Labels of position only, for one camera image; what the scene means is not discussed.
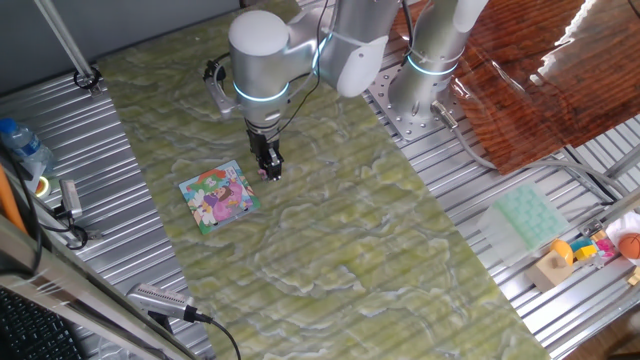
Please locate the brown wood grain mat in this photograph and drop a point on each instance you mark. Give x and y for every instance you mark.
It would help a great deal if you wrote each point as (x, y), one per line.
(525, 100)

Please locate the small yellow wooden block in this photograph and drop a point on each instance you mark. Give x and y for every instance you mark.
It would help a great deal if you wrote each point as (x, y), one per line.
(635, 276)

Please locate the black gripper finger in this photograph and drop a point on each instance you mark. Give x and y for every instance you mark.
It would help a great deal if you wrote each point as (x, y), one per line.
(262, 160)
(275, 167)

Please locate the aluminium support pole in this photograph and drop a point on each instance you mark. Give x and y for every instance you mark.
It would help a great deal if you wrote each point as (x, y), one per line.
(65, 42)

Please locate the aluminium frame rail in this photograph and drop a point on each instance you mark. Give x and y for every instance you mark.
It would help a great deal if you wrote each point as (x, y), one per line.
(75, 295)

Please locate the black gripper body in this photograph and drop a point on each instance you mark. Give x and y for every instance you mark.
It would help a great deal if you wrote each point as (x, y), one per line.
(262, 142)

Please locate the green ice cube tray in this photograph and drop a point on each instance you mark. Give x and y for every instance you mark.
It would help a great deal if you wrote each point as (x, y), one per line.
(532, 215)

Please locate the yellow toy block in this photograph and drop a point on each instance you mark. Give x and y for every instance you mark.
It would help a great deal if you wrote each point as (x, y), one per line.
(586, 253)

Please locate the ridged silver camera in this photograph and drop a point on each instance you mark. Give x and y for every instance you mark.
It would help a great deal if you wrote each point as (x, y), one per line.
(160, 300)

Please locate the orange toy egg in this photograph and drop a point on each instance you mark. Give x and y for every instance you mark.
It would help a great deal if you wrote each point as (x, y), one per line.
(564, 250)

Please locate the orange rod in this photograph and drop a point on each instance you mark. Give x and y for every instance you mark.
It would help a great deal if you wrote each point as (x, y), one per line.
(10, 200)

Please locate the small yellow tape roll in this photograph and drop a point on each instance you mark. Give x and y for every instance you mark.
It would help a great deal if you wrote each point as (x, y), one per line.
(43, 187)

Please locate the metal clamp tool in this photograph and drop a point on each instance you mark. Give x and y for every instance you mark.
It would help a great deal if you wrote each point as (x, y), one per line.
(70, 197)

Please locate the beige wooden block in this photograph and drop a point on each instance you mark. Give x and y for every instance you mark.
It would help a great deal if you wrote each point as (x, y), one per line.
(547, 272)

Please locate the butterfly girl puzzle board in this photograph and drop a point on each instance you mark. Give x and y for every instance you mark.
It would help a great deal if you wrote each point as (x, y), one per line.
(220, 197)

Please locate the black keyboard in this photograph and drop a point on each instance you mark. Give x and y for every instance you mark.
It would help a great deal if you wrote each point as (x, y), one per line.
(35, 330)

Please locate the pink toy block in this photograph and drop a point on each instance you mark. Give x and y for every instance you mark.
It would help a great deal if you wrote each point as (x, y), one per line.
(606, 247)

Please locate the green marble pattern mat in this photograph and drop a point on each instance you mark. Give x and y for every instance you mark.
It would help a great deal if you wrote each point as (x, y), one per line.
(350, 225)

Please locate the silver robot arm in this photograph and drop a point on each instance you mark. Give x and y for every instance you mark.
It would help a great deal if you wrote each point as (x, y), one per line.
(260, 65)

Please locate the small orange basketball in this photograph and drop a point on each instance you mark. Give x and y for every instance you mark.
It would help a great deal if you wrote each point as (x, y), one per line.
(630, 246)

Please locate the white bowl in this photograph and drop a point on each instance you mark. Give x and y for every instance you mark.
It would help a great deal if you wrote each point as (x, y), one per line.
(622, 224)

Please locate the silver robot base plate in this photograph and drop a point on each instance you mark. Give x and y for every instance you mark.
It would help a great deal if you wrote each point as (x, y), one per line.
(385, 95)

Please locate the silver camera mount clamp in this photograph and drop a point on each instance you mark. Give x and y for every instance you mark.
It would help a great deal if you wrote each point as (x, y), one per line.
(82, 235)

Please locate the wrist camera with silver bracket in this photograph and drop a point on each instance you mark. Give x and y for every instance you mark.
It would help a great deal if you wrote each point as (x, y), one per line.
(218, 90)

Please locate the blue toy block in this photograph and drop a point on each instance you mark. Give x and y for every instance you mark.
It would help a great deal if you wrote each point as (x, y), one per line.
(581, 244)

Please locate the clear plastic water bottle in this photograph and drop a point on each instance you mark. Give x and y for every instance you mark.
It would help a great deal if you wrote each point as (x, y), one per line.
(25, 145)

